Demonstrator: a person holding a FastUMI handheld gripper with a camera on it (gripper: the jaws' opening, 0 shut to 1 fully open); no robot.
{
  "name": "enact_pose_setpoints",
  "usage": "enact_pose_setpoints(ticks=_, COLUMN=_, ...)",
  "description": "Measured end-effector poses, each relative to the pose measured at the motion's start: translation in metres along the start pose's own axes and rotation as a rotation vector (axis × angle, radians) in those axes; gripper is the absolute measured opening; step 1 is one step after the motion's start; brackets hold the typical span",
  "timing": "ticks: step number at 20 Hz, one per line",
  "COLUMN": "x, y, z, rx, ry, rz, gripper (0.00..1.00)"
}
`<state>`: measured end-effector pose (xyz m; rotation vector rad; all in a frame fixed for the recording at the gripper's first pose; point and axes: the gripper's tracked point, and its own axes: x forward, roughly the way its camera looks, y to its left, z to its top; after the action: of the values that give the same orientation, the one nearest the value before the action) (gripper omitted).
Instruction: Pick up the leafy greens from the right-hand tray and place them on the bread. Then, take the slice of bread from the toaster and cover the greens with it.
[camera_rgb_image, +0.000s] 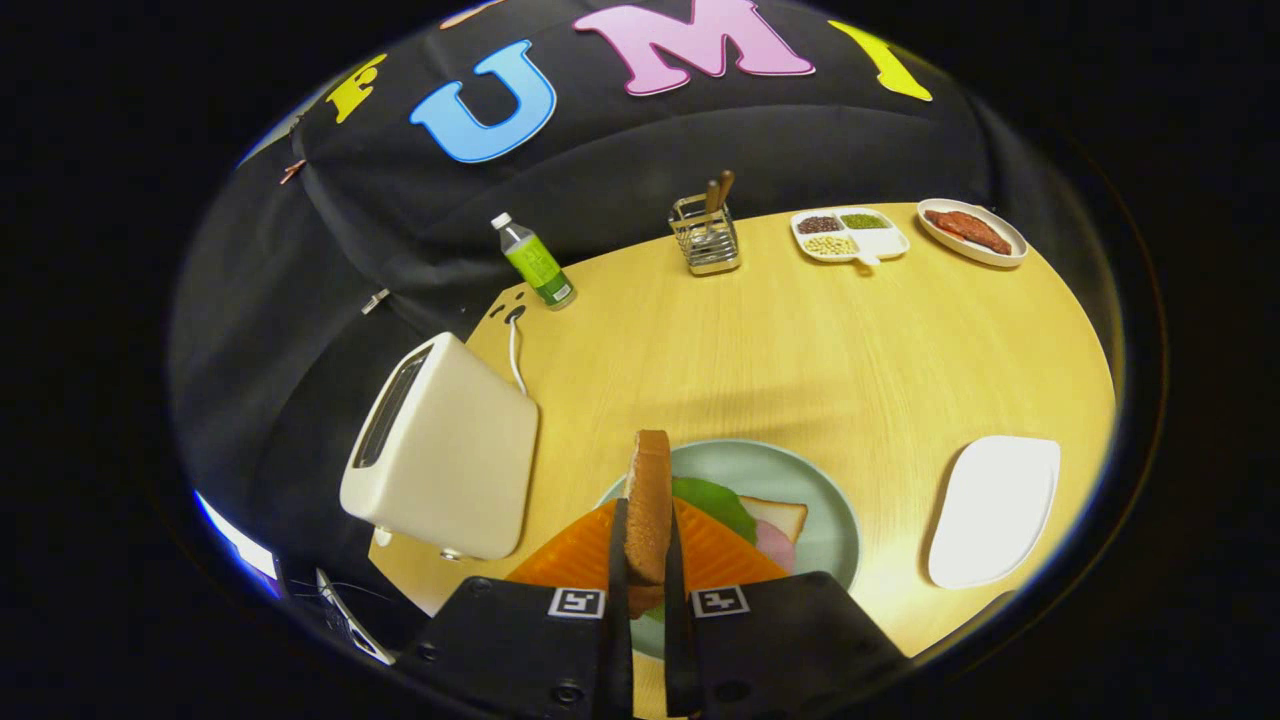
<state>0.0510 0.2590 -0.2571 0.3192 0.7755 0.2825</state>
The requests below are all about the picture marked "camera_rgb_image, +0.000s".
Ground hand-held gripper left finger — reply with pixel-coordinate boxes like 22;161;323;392
398;497;635;720

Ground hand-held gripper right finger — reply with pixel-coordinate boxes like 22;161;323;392
662;497;913;719

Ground green lettuce leaf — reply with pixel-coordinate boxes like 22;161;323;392
672;477;758;546

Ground brown crust bread slice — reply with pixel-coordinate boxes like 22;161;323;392
625;430;674;619

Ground pink ham slice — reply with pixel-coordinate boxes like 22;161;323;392
752;518;796;574

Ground white toast slice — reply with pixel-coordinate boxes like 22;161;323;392
738;495;809;544

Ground light green round plate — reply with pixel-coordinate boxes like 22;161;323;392
595;440;861;661

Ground white toaster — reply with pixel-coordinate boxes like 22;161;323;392
340;332;541;561

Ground white square plate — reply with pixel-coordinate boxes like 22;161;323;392
927;435;1061;590

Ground green label water bottle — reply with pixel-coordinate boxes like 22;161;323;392
490;212;578;311

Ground white divided dish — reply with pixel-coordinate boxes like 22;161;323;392
790;207;911;267

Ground red meat slices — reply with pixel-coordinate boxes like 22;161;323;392
924;208;1013;255

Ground white oval plate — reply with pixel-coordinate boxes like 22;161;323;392
917;198;1029;268

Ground metal wire utensil holder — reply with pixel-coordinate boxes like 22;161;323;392
668;193;742;277

